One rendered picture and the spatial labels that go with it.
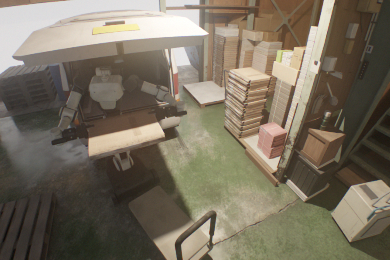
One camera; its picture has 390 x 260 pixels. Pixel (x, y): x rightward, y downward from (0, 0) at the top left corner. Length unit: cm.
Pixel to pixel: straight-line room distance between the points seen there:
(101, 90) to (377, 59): 274
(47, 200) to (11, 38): 491
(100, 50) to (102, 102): 56
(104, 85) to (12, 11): 515
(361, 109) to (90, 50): 278
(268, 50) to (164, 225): 370
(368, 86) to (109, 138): 263
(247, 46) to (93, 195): 403
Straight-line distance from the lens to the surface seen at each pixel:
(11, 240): 263
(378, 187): 247
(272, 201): 250
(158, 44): 138
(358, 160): 331
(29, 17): 648
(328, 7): 190
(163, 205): 210
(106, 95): 171
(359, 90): 278
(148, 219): 204
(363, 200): 224
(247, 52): 464
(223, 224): 222
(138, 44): 135
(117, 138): 130
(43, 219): 258
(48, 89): 544
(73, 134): 149
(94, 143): 132
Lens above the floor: 195
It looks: 31 degrees down
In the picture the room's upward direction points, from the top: straight up
